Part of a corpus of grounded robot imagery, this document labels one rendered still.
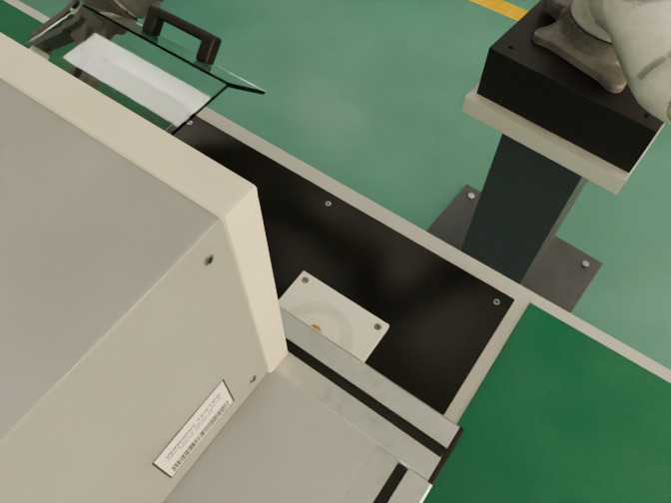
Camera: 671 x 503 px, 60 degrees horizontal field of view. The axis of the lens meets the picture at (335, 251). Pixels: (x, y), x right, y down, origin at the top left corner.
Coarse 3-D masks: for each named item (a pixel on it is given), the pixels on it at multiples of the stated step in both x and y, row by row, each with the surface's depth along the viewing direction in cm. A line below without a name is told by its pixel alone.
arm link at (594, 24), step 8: (576, 0) 95; (584, 0) 92; (592, 0) 89; (600, 0) 87; (576, 8) 95; (584, 8) 93; (592, 8) 90; (600, 8) 87; (576, 16) 95; (584, 16) 93; (592, 16) 92; (600, 16) 88; (584, 24) 94; (592, 24) 93; (600, 24) 90; (592, 32) 93; (600, 32) 92; (608, 32) 90; (608, 40) 93
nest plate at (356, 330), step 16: (304, 272) 85; (304, 288) 84; (320, 288) 84; (288, 304) 82; (304, 304) 82; (320, 304) 82; (336, 304) 82; (352, 304) 82; (304, 320) 81; (320, 320) 81; (336, 320) 81; (352, 320) 81; (368, 320) 81; (336, 336) 80; (352, 336) 80; (368, 336) 80; (352, 352) 79; (368, 352) 79
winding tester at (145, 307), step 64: (0, 64) 30; (0, 128) 28; (64, 128) 28; (128, 128) 28; (0, 192) 26; (64, 192) 26; (128, 192) 26; (192, 192) 26; (256, 192) 26; (0, 256) 24; (64, 256) 24; (128, 256) 24; (192, 256) 25; (256, 256) 30; (0, 320) 23; (64, 320) 23; (128, 320) 23; (192, 320) 28; (256, 320) 35; (0, 384) 22; (64, 384) 22; (128, 384) 26; (192, 384) 32; (256, 384) 42; (0, 448) 21; (64, 448) 24; (128, 448) 29; (192, 448) 37
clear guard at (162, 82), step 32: (64, 32) 70; (96, 32) 70; (128, 32) 70; (64, 64) 67; (96, 64) 67; (128, 64) 67; (160, 64) 67; (192, 64) 67; (128, 96) 64; (160, 96) 64; (192, 96) 64; (160, 128) 62
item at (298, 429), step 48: (288, 336) 44; (288, 384) 42; (336, 384) 42; (384, 384) 42; (240, 432) 40; (288, 432) 40; (336, 432) 40; (384, 432) 40; (432, 432) 40; (192, 480) 39; (240, 480) 39; (288, 480) 39; (336, 480) 39; (384, 480) 39; (432, 480) 39
